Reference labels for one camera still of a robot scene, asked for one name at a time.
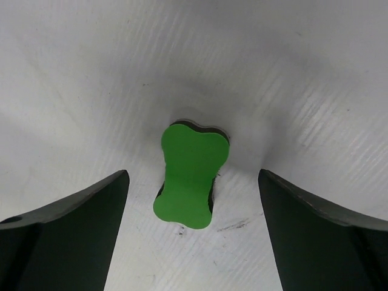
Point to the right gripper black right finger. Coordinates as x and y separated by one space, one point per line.
319 245

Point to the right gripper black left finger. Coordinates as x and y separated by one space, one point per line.
67 244

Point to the green whiteboard eraser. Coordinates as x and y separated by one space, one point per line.
193 155

